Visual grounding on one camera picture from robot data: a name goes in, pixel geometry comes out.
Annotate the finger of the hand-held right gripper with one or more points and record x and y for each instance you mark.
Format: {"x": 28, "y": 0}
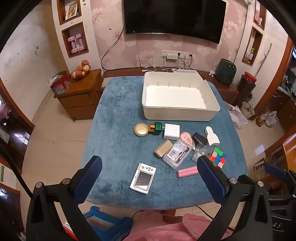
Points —
{"x": 276, "y": 171}

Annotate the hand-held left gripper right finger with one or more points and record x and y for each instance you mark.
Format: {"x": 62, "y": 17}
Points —
{"x": 211, "y": 180}

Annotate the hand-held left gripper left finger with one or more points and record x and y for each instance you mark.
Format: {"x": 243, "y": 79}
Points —
{"x": 90, "y": 176}

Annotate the colourful puzzle cube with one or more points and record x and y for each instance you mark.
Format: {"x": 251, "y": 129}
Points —
{"x": 217, "y": 157}

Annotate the pink ribbed bar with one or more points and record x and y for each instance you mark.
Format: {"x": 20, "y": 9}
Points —
{"x": 187, "y": 172}

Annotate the clear plastic cup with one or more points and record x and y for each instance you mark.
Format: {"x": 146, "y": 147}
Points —
{"x": 200, "y": 151}

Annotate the white scraper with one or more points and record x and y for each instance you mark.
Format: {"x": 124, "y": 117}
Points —
{"x": 211, "y": 138}

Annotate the black plug charger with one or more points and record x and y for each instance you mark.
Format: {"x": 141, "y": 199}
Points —
{"x": 200, "y": 139}

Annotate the clear labelled plastic case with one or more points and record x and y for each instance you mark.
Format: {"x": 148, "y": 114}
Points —
{"x": 177, "y": 154}

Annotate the pink correction tape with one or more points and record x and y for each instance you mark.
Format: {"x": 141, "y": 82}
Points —
{"x": 186, "y": 137}

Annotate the white digital camera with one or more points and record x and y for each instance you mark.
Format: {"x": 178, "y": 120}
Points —
{"x": 143, "y": 178}

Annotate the beige rectangular box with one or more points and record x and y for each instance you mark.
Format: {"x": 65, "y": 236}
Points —
{"x": 163, "y": 148}

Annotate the white charger block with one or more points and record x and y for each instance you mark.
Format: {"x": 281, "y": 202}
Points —
{"x": 171, "y": 131}

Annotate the round gold compact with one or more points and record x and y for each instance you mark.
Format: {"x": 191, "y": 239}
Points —
{"x": 141, "y": 130}

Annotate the green perfume bottle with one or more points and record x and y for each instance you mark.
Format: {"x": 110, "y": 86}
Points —
{"x": 158, "y": 128}

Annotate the white plastic storage box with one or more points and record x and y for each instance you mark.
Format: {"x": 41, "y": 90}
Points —
{"x": 175, "y": 95}

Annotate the printed cardboard box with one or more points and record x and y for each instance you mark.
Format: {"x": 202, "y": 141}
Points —
{"x": 258, "y": 165}

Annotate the blue embossed blanket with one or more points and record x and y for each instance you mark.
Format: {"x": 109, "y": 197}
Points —
{"x": 115, "y": 139}

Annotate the blue plastic stool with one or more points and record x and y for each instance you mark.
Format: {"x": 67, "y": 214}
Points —
{"x": 108, "y": 223}

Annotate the oil bottle in bag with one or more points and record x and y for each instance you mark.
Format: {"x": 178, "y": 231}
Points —
{"x": 266, "y": 119}

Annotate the white bucket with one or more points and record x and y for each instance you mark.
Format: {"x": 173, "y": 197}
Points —
{"x": 247, "y": 111}

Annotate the white plastic bag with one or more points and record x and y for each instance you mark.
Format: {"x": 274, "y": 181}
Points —
{"x": 238, "y": 115}

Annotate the pink fleece robe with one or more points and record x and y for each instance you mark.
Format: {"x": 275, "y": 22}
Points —
{"x": 161, "y": 229}

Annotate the wooden side cabinet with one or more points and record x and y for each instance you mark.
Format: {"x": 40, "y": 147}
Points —
{"x": 78, "y": 102}

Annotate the brown wicker basket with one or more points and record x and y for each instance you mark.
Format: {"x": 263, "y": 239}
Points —
{"x": 245, "y": 92}

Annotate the red tissue box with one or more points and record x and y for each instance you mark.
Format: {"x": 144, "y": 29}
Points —
{"x": 61, "y": 85}

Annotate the red lidded container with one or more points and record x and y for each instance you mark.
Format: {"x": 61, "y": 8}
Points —
{"x": 250, "y": 77}

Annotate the small white figure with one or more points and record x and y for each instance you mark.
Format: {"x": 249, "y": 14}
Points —
{"x": 212, "y": 73}

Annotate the pile of red yellow fruit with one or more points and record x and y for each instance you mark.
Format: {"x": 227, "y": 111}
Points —
{"x": 81, "y": 68}

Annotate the dark green air fryer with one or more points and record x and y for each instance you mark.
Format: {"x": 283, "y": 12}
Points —
{"x": 225, "y": 71}

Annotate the thin leaning pole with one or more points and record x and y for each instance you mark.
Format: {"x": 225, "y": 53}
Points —
{"x": 262, "y": 61}

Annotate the white power strip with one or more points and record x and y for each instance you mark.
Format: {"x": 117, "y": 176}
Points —
{"x": 186, "y": 71}

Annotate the white plug adapter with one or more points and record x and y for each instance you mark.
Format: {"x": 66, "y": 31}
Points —
{"x": 171, "y": 57}

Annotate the pink dumbbell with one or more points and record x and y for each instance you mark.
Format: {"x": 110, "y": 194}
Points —
{"x": 72, "y": 45}
{"x": 81, "y": 42}

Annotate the pink cup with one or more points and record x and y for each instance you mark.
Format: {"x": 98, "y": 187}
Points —
{"x": 258, "y": 18}

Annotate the black curved television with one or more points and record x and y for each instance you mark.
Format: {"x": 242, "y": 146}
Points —
{"x": 173, "y": 18}

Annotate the picture book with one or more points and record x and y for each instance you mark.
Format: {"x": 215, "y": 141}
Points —
{"x": 71, "y": 10}

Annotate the white wall socket panel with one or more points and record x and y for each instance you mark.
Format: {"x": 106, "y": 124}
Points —
{"x": 164, "y": 52}

